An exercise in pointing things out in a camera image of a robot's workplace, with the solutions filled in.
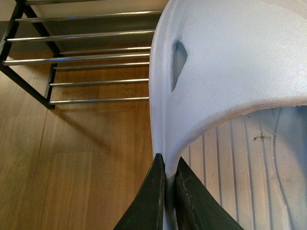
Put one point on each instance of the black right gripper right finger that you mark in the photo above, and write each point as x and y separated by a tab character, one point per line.
196	208

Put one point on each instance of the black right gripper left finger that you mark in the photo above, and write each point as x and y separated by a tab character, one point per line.
147	209

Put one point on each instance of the light blue slide slipper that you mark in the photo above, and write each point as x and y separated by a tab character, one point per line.
228	90

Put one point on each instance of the black metal shoe rack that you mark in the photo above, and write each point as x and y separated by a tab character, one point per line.
44	38

